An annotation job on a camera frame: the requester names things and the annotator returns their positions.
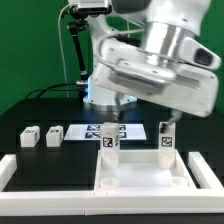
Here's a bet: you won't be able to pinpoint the black cables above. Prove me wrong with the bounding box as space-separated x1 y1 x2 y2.
25 79 88 100

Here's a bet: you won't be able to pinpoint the marker plate with tags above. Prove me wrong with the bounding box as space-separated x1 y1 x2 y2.
64 124 147 141

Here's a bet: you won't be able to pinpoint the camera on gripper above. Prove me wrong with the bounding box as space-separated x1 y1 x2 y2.
179 37 222 70

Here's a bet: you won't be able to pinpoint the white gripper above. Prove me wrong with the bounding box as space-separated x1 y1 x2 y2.
93 37 218 134

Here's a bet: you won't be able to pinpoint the white U-shaped fence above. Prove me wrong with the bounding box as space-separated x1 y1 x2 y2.
0 152 224 216

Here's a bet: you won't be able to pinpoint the white square table top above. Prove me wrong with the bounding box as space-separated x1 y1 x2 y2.
94 149 196 190

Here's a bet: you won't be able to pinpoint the grey cable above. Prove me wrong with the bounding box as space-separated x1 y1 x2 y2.
57 3 70 99

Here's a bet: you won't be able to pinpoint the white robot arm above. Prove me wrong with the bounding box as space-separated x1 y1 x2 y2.
68 0 221 124

